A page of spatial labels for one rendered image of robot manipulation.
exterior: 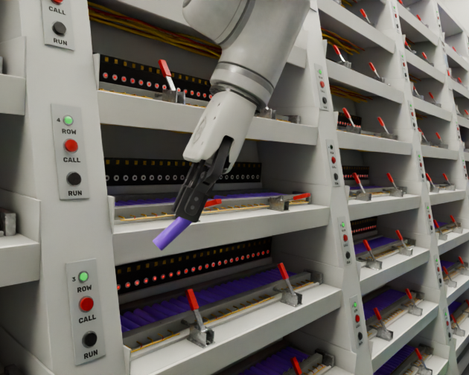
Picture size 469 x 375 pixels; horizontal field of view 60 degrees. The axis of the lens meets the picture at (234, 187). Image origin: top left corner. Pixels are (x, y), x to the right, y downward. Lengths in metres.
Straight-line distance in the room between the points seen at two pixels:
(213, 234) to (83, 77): 0.32
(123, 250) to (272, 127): 0.45
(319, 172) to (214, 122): 0.58
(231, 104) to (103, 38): 0.46
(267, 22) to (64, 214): 0.35
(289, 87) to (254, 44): 0.58
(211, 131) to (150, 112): 0.18
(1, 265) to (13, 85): 0.21
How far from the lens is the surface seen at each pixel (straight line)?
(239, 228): 0.76
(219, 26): 0.54
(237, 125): 0.51
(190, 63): 1.06
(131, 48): 0.95
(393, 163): 1.71
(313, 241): 1.07
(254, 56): 0.54
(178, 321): 0.74
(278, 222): 0.85
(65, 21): 0.63
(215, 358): 0.72
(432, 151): 1.94
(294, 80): 1.11
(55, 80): 0.59
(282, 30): 0.56
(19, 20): 0.61
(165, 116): 0.68
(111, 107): 0.62
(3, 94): 0.56
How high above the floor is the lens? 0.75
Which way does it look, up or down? 5 degrees up
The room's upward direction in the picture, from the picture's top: 7 degrees counter-clockwise
